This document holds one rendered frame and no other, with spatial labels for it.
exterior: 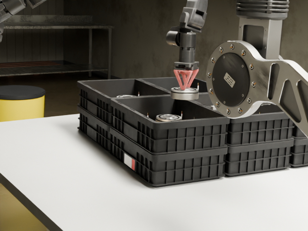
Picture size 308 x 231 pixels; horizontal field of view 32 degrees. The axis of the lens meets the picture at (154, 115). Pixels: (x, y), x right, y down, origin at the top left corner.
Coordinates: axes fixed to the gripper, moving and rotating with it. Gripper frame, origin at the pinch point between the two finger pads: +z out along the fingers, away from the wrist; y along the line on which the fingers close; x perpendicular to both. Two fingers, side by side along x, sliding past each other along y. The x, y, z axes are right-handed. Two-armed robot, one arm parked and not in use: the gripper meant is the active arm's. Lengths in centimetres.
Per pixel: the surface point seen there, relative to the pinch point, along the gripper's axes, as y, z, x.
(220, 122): 9.8, 9.6, 16.7
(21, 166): 29, 31, -51
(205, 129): 12.9, 12.2, 12.4
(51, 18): -463, -9, -361
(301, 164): -22, 29, 42
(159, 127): 27.4, 10.1, 1.4
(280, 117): -10.0, 9.0, 34.0
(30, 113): -109, 44, -145
